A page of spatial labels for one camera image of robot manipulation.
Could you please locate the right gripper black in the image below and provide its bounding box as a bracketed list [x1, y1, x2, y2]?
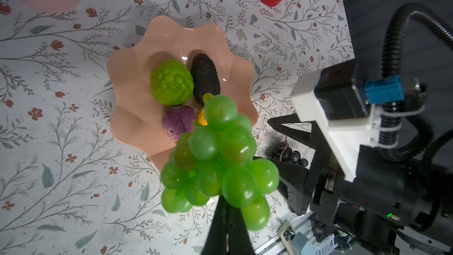
[268, 113, 453, 227]

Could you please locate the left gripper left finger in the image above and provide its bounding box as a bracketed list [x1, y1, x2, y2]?
[201, 196, 230, 255]

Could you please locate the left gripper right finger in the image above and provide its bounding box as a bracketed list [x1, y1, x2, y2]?
[228, 207, 255, 255]

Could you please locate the green grape bunch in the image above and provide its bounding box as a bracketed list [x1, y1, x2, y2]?
[160, 93, 280, 231]

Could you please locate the yellow lemon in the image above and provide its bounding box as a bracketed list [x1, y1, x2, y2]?
[197, 108, 208, 126]

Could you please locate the purple passion fruit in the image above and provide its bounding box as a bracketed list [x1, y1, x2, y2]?
[162, 105, 197, 141]

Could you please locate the dark avocado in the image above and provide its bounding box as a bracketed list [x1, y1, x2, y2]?
[191, 53, 221, 106]

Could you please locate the green custard apple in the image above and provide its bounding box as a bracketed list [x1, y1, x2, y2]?
[150, 59, 194, 106]

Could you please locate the dark purple grape bunch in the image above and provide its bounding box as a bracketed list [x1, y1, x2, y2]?
[271, 142, 309, 168]

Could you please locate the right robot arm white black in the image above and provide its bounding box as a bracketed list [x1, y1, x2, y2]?
[268, 114, 453, 255]

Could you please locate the pink scalloped fruit bowl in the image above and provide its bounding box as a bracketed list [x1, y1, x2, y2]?
[107, 16, 258, 170]

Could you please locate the light blue bracket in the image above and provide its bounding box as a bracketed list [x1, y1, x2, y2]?
[278, 219, 338, 255]

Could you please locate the right black corrugated cable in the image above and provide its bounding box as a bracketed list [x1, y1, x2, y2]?
[380, 3, 453, 164]

